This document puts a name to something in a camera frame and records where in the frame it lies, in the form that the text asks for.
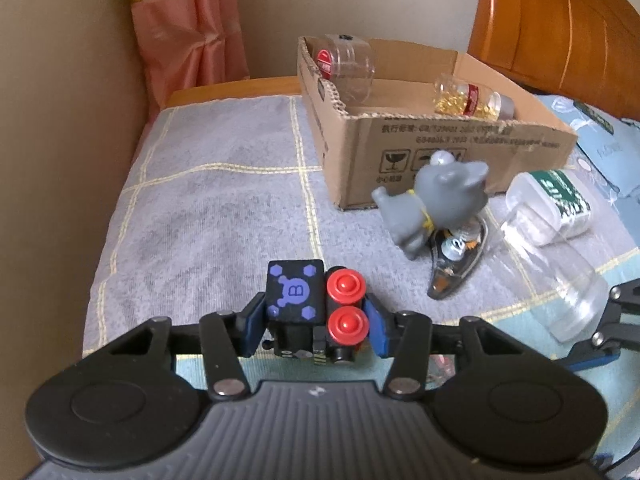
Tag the green remote control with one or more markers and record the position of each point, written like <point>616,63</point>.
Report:
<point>594,116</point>

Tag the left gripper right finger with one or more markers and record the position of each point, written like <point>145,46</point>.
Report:
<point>404,337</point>

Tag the frosted clear plastic jar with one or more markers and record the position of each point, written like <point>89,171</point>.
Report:
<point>547,274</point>

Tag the grey cat figurine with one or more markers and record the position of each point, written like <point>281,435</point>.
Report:
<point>446,193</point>

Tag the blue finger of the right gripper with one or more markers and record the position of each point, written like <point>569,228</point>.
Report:
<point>611,331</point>

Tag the pink curtain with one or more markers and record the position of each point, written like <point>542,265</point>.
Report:
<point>188,43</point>

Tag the grey checked table cloth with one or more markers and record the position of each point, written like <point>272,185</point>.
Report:
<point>221,189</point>

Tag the clear blister toy package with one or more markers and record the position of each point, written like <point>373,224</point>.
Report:
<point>455,253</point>

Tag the black toy train red wheels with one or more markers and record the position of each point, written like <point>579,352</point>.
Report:
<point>314,312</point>

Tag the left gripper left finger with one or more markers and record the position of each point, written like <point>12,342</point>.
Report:
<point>225,339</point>

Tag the cardboard box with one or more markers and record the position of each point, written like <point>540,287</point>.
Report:
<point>388,138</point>

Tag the blue floral pillow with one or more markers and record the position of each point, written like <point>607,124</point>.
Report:
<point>616,156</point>

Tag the fish oil capsule bottle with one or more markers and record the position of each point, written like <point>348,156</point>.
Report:
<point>457,97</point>

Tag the white cotton swab container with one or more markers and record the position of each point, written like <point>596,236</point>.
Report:
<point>550,205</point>

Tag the wooden bed headboard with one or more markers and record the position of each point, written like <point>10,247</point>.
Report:
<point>587,50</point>

